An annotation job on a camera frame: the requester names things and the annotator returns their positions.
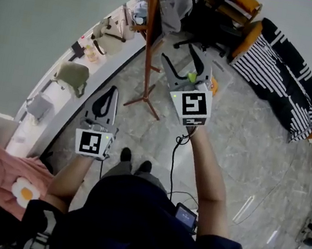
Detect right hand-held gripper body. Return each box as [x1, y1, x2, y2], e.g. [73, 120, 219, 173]
[164, 75, 216, 130]

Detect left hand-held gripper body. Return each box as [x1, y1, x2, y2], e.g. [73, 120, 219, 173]
[71, 117, 120, 163]

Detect brown wooden coat rack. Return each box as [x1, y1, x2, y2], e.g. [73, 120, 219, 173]
[116, 0, 179, 122]

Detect person's left forearm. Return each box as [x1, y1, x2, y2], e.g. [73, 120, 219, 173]
[42, 150, 96, 218]

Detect person's right forearm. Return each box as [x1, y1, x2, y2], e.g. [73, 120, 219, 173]
[173, 125, 246, 241]

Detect green plush toy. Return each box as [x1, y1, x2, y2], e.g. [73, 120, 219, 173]
[186, 71, 199, 84]

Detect clear plastic storage bin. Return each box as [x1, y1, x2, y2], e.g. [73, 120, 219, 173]
[175, 46, 240, 101]

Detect person's black left shoe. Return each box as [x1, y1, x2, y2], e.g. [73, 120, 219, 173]
[120, 147, 134, 163]

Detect person's black shoe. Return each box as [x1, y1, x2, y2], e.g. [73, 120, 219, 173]
[120, 147, 134, 163]
[135, 159, 154, 177]

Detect person's gray trousers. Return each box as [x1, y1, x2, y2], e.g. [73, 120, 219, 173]
[101, 156, 172, 194]

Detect olive green bag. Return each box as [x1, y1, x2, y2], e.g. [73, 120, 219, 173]
[50, 59, 91, 98]

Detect black office chair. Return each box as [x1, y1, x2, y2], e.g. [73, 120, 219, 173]
[172, 0, 249, 61]

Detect white curved counter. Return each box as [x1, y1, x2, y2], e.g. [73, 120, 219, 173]
[4, 0, 155, 175]

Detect orange sofa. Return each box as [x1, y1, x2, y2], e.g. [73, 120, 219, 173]
[230, 16, 264, 64]

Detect small gray bag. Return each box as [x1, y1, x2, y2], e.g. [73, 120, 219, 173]
[23, 90, 53, 124]

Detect person's black right shoe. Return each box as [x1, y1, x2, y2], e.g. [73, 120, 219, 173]
[135, 159, 154, 177]

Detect small black stand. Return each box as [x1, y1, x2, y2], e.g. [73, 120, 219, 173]
[70, 40, 87, 59]

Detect beige handbag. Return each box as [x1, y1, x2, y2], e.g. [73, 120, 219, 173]
[88, 14, 131, 58]

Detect light blue cloth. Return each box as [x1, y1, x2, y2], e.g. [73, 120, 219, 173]
[130, 0, 151, 28]

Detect white egg flower plush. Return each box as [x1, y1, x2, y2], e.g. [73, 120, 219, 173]
[9, 176, 43, 211]

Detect person's dark navy shirt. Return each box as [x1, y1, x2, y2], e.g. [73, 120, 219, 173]
[17, 159, 251, 249]

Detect pink cloth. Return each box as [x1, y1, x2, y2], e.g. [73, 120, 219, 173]
[0, 144, 58, 224]

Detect small black screen device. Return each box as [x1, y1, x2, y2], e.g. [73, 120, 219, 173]
[172, 202, 200, 233]

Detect black cable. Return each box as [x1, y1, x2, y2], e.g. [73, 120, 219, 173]
[165, 133, 193, 202]

